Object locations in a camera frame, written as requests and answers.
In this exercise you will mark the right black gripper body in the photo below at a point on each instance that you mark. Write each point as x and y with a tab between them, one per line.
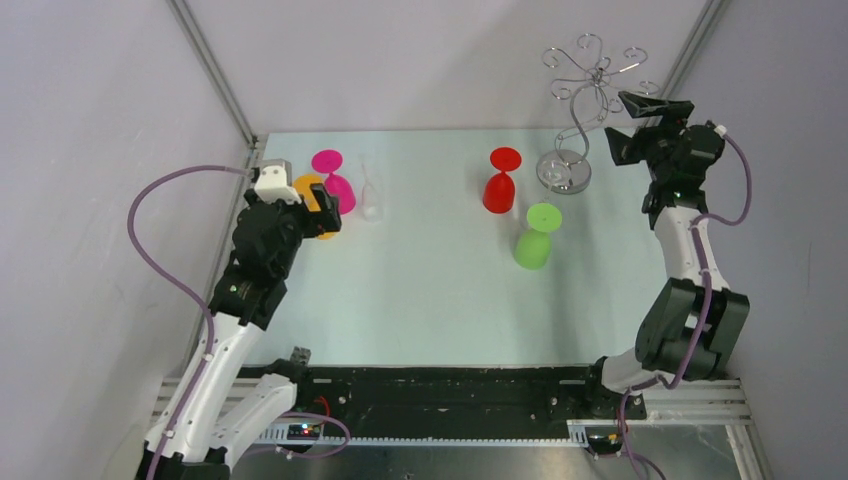
660	143

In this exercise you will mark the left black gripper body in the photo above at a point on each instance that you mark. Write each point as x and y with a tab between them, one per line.
293	218

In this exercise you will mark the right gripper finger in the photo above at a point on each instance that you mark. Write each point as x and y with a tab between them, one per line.
628	150
668	111

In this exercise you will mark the chrome wine glass rack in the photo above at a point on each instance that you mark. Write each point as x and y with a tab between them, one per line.
591	96

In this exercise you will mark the green wine glass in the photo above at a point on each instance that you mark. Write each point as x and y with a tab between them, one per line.
534	245

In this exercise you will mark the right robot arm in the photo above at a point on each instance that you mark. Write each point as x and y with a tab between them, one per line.
692	327

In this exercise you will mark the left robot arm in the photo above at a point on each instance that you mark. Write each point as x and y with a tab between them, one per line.
194	438

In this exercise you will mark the orange wine glass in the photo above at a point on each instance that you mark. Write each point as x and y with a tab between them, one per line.
302	185

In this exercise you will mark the pink wine glass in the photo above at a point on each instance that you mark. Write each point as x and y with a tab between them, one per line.
329	162

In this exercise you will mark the red wine glass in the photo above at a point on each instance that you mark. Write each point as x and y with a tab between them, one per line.
500	190

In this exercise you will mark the clear champagne flute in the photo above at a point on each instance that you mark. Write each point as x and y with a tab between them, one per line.
371	200

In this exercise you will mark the left circuit board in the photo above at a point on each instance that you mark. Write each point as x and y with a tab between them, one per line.
303	432

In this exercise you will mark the circuit board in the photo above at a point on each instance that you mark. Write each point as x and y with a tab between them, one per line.
303	432
604	446

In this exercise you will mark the right circuit board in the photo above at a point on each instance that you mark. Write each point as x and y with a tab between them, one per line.
604	446

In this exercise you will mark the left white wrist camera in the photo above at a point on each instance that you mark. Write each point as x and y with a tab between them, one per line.
273	183

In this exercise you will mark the right aluminium frame post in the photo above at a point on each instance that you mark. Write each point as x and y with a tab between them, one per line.
703	29

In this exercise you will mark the aluminium frame post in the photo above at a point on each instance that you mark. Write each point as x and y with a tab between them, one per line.
703	29
203	51

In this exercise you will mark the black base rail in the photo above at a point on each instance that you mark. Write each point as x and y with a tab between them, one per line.
453	403

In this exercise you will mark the left aluminium frame post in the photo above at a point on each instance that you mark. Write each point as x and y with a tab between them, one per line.
203	51

